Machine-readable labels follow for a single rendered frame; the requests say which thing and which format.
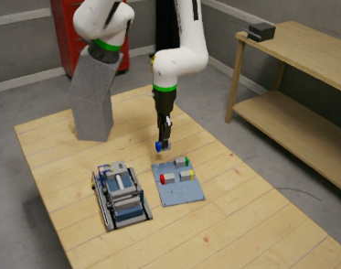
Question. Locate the grey metal bar with blue end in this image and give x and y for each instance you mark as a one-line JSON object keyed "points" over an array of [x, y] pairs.
{"points": [[158, 146]]}

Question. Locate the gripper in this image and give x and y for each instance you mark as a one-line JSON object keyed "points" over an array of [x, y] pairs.
{"points": [[163, 114]]}

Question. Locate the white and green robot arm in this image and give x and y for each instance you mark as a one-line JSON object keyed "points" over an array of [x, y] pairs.
{"points": [[104, 37]]}

